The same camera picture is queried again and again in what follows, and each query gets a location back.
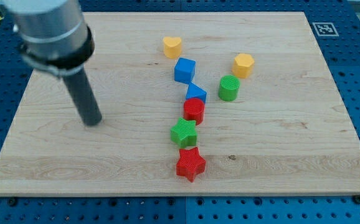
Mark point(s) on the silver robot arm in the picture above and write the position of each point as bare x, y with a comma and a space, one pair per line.
55, 36

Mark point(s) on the green star block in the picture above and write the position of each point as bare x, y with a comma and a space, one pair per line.
184, 133

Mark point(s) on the red star block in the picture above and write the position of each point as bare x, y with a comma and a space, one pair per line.
190, 164

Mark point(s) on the red cylinder block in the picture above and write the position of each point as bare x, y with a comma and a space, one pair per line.
193, 109

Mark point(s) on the light wooden board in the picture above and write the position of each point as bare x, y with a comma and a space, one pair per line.
287, 132

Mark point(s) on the blue triangle block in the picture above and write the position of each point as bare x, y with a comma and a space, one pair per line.
194, 91

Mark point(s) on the blue cube block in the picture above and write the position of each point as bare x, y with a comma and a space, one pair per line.
184, 70

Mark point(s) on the green cylinder block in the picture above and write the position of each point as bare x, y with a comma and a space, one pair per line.
228, 88

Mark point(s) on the yellow heart block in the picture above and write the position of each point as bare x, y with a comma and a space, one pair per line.
172, 47

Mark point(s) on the yellow pentagon block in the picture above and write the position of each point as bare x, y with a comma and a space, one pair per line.
243, 65

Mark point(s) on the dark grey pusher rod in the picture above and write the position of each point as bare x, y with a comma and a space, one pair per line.
83, 98

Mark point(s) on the white fiducial marker tag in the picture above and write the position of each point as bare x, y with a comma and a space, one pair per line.
325, 29

